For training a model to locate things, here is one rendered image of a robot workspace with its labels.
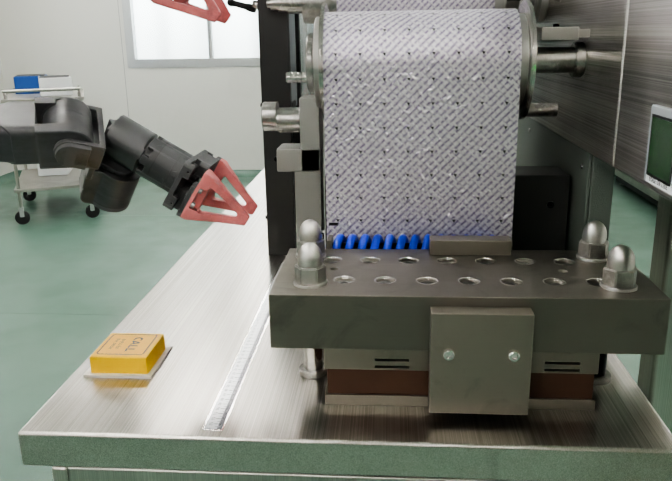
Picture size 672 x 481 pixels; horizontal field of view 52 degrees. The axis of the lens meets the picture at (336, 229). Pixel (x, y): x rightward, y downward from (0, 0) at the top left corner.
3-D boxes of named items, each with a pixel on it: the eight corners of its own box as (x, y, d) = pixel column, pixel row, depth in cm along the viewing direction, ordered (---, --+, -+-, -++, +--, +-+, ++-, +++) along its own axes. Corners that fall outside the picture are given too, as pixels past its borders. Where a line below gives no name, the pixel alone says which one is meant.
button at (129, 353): (113, 349, 89) (111, 331, 88) (166, 350, 89) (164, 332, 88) (90, 374, 82) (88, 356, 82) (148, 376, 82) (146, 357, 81)
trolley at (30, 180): (24, 200, 575) (6, 74, 547) (97, 194, 594) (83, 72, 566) (15, 227, 492) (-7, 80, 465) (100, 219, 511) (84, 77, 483)
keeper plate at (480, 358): (427, 403, 73) (430, 305, 70) (524, 405, 72) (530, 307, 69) (429, 415, 70) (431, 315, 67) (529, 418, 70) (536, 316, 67)
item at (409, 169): (327, 248, 90) (324, 104, 85) (510, 249, 88) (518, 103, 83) (327, 249, 90) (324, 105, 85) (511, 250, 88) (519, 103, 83)
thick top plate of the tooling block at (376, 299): (291, 293, 88) (289, 247, 86) (614, 297, 85) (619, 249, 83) (270, 348, 72) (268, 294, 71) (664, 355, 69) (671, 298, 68)
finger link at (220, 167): (236, 241, 89) (172, 203, 88) (246, 226, 96) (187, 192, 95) (261, 196, 87) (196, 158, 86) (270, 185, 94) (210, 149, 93)
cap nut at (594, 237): (572, 252, 83) (575, 216, 81) (603, 253, 82) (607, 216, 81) (580, 262, 79) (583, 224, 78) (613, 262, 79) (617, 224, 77)
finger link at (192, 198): (231, 248, 86) (164, 209, 85) (242, 232, 93) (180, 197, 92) (257, 202, 84) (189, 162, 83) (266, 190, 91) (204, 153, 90)
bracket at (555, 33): (532, 40, 89) (533, 24, 89) (578, 39, 89) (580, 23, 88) (541, 40, 84) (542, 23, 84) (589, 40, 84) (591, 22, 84)
